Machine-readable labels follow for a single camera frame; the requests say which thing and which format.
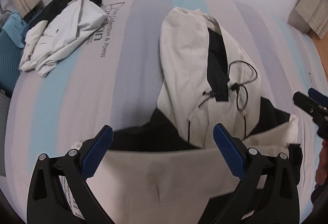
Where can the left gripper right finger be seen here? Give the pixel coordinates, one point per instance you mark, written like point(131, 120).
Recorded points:
point(267, 190)

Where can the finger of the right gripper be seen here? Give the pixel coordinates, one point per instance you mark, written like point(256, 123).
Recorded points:
point(318, 97)
point(308, 105)

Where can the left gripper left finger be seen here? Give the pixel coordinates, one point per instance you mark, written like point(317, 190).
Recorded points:
point(47, 202)

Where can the cream and black hooded jacket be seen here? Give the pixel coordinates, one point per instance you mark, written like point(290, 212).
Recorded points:
point(169, 76)

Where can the white and black clothes pile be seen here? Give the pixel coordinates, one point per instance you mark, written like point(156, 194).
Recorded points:
point(57, 31)

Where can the person's right hand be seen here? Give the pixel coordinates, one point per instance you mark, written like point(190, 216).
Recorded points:
point(321, 172)

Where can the beige curtain right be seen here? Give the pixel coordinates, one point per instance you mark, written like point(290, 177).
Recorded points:
point(315, 14)

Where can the striped bed sheet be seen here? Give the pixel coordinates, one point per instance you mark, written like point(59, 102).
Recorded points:
point(286, 58)

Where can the teal ribbed suitcase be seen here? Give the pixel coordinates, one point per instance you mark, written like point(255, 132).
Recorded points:
point(10, 58)

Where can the light blue garment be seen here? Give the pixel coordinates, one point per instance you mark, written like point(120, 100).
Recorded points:
point(14, 26)

